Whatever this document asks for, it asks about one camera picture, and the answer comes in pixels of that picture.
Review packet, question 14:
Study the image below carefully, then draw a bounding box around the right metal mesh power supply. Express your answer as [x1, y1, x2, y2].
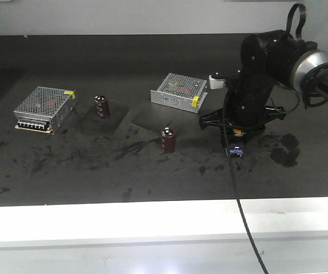
[150, 73, 207, 114]

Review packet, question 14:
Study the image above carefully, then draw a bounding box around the metal mesh power supply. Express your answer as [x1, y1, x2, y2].
[14, 86, 77, 135]
[150, 73, 207, 114]

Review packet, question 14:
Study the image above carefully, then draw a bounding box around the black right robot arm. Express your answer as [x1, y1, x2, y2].
[199, 30, 328, 147]

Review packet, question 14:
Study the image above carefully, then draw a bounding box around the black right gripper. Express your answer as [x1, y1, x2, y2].
[199, 75, 285, 147]

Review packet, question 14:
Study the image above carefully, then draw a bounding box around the left metal mesh power supply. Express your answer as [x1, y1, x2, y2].
[14, 86, 77, 135]

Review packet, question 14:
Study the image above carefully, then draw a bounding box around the left dark red capacitor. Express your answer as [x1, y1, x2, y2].
[94, 95, 110, 119]

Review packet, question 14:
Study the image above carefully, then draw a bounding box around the right dark red capacitor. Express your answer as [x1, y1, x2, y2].
[161, 127, 177, 154]

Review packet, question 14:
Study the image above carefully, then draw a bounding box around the dark red capacitor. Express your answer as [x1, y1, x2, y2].
[94, 95, 110, 119]
[161, 127, 177, 154]

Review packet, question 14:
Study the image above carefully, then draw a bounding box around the yellow mushroom push button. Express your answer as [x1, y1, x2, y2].
[224, 128, 245, 158]

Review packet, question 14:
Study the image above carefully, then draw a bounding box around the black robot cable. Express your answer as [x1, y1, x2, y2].
[222, 2, 328, 274]

